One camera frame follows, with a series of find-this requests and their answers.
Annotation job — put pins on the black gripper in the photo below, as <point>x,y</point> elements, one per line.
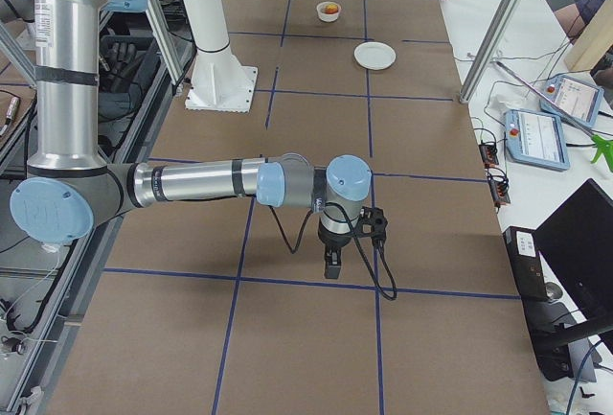
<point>334,243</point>

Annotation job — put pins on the red yellow apple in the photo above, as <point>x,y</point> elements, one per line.
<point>330,8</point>

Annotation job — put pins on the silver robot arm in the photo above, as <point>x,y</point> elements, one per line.
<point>70,189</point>

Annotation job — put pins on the white round plate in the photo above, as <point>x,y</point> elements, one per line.
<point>374,55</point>

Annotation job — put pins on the pale green bowl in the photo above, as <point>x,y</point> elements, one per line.
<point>325,17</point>

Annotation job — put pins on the near orange black connector block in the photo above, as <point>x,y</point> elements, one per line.
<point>499,185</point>

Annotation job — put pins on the orange black connector block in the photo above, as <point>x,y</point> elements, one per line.
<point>487,147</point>
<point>499,185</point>

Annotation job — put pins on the far orange black connector block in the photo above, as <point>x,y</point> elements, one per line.
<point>487,147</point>

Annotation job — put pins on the black box with label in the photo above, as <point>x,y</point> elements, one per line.
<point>525,263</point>

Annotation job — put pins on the near blue teach pendant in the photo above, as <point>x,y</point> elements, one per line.
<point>536,138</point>

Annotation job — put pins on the blue teach pendant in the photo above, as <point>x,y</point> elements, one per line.
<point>582,100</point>
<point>536,138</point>

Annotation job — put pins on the black laptop screen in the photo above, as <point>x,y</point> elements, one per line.
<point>576,242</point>

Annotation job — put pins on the far blue teach pendant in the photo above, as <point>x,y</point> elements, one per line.
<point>582,100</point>

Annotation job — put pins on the green plastic clamp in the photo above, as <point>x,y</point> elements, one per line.
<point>604,148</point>

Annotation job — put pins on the wooden beam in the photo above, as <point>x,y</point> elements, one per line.
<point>588,25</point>

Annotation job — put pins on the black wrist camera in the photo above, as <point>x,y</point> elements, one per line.
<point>372,224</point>

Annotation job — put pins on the white camera pole base plate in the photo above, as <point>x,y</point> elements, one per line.
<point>219,89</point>

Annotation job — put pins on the white camera pole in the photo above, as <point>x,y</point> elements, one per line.
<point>210,35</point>

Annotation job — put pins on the grey aluminium frame post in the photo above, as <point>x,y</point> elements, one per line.
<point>495,32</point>

